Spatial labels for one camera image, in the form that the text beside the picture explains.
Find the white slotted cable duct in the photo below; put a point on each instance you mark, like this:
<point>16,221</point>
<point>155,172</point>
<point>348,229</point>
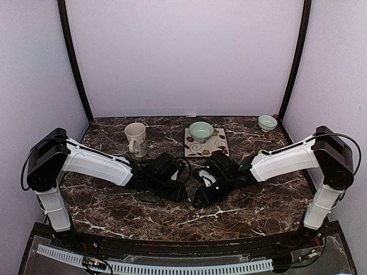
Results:
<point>159,265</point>

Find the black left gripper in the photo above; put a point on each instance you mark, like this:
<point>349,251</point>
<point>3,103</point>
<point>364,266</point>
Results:
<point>178,194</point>

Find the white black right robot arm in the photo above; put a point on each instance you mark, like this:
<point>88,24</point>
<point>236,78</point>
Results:
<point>326,150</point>

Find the light green ceramic bowl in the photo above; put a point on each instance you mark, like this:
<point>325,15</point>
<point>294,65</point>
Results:
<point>201,131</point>

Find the small white-green ceramic bowl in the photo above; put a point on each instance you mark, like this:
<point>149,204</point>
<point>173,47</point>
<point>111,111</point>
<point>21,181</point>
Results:
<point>267,123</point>

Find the square floral ceramic plate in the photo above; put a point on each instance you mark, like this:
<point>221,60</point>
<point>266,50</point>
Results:
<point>217,142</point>

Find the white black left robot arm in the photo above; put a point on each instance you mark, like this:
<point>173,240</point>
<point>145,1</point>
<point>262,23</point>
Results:
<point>56,154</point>

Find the black frame post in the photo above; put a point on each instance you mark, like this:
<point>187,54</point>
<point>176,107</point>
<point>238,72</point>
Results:
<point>68,40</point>
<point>304,23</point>

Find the black right frame post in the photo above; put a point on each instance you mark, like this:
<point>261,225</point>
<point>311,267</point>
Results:
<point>304,23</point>

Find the clear pill bottle green label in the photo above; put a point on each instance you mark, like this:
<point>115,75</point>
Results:
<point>246,156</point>

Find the black left frame post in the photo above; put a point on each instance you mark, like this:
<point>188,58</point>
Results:
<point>68,40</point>

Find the green labelled supplement bottle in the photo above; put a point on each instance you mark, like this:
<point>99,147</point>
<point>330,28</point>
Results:
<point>261,151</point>

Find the white floral ceramic mug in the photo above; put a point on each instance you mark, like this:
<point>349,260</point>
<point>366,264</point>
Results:
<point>136,136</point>

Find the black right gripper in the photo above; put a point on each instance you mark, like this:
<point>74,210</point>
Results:
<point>206,200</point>

